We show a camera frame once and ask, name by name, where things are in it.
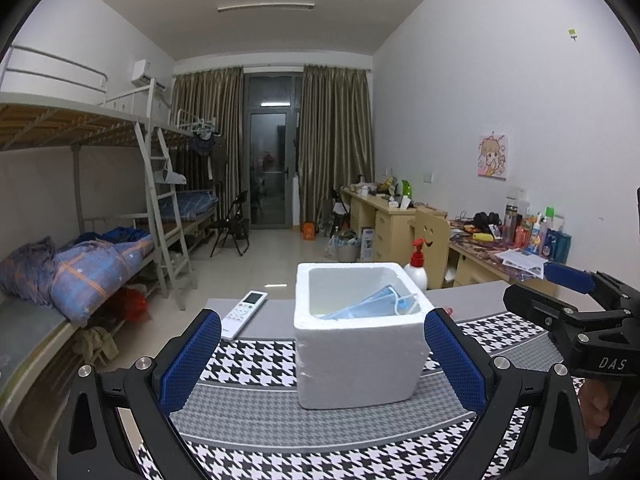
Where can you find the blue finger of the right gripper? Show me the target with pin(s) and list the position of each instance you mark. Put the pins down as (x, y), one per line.
(568, 277)

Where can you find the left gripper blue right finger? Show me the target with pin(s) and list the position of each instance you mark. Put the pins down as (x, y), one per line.
(461, 358)

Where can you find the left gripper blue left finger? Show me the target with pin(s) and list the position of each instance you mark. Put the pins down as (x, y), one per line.
(180, 363)

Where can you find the person's right hand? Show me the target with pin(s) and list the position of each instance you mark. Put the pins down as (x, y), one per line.
(595, 398)

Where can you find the white papers on desk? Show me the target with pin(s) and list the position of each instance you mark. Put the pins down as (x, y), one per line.
(523, 261)

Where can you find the white remote control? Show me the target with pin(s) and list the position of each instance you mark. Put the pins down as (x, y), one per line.
(236, 319)

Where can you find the houndstooth table mat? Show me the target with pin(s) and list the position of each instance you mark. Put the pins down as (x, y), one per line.
(243, 421)

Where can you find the white styrofoam box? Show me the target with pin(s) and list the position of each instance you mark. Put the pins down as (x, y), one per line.
(359, 362)

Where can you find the white pump bottle red cap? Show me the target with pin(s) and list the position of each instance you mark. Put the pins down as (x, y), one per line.
(415, 267)

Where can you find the wooden smiley chair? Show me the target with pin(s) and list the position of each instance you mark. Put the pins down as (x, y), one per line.
(435, 231)

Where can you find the white metal bunk bed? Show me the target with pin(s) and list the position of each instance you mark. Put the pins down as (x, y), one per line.
(82, 116)

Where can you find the blue plaid quilt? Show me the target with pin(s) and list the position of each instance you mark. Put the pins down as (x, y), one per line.
(78, 279)

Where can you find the black folding chair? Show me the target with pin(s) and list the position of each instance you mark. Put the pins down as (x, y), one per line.
(235, 226)

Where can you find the white ladder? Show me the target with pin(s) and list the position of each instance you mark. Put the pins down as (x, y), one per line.
(170, 254)

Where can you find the wooden desk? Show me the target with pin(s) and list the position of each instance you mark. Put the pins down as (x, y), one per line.
(389, 233)

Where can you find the grey bucket on floor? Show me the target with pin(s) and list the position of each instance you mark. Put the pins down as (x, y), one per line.
(347, 249)

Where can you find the orange bag on floor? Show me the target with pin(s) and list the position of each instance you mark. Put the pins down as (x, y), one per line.
(309, 231)

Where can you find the right brown curtain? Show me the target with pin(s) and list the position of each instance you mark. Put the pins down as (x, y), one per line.
(335, 143)

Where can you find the brown curtain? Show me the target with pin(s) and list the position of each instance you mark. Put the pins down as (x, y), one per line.
(335, 143)
(209, 104)

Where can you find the left brown curtain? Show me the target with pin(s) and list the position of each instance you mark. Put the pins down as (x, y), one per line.
(209, 104)

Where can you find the glass balcony door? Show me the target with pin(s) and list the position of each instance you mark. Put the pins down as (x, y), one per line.
(271, 119)

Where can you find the white air conditioner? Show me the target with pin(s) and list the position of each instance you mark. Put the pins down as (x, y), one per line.
(142, 75)

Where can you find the ceiling tube light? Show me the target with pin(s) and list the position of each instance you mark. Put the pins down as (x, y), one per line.
(275, 5)

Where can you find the anime girl wall picture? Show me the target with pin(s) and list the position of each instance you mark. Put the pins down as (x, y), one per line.
(492, 156)

